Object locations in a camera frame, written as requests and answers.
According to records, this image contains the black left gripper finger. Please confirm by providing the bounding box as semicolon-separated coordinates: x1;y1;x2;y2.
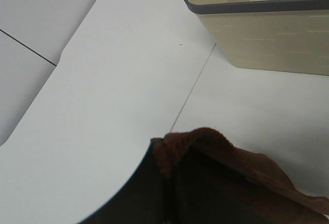
82;138;164;223

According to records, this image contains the brown towel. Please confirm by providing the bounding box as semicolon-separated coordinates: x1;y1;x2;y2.
152;127;328;223

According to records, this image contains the beige storage bin grey rim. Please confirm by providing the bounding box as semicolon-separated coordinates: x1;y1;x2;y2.
184;0;328;76

